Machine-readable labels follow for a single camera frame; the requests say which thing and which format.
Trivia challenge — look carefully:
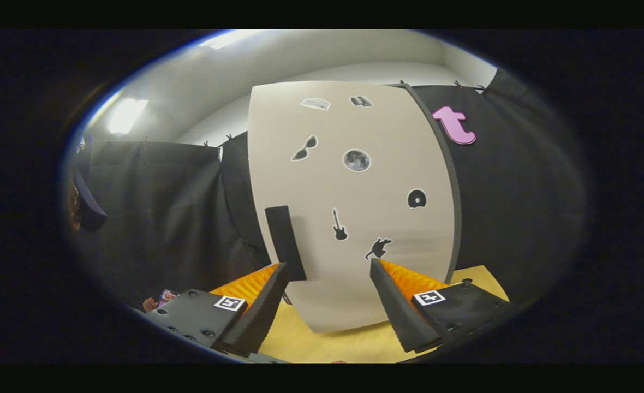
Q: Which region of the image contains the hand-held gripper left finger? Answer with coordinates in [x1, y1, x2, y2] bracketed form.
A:
[139, 262, 290, 358]

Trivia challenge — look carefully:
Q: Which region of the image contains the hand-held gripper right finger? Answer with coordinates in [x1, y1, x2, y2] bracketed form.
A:
[369, 258, 514, 354]

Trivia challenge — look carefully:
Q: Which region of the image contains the black door handle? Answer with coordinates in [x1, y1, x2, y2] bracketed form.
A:
[265, 205, 307, 282]

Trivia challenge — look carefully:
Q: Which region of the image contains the grey cabinet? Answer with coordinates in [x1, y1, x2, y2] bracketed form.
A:
[400, 81, 463, 285]

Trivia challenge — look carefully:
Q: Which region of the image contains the ceiling light panel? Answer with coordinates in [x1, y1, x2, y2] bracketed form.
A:
[108, 98, 150, 135]

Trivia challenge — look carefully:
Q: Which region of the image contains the long ceiling light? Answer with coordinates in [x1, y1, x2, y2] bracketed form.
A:
[198, 29, 264, 50]

